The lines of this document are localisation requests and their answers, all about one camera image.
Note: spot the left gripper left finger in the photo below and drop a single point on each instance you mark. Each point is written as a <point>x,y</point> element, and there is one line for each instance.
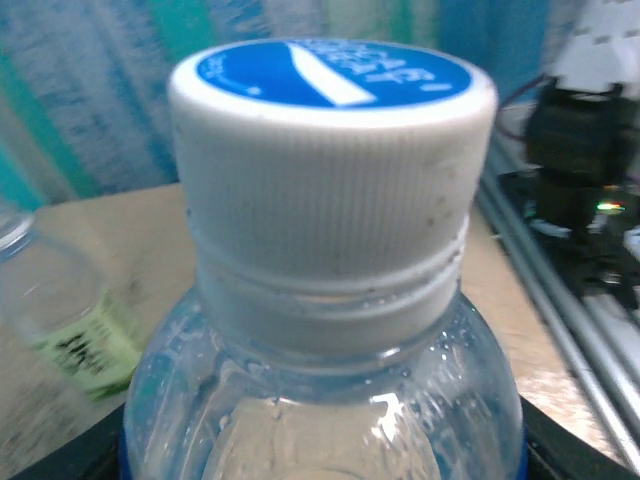
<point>75,455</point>

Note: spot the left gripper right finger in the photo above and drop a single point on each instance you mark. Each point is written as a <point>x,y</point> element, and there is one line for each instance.
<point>560,450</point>

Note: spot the green label clear bottle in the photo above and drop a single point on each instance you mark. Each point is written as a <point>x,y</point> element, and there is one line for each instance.
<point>65,310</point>

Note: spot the blue label water bottle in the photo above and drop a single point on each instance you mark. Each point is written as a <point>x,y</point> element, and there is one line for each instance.
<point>325,425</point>

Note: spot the blue topped white cap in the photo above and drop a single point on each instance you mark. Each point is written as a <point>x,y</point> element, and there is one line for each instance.
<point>325,190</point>

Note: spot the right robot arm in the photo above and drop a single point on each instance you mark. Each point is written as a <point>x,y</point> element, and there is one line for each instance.
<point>575,130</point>

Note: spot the aluminium mounting rail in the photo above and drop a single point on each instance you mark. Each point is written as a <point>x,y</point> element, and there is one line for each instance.
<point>565,325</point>

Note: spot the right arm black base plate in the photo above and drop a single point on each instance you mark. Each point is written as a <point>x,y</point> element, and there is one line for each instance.
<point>590,260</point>

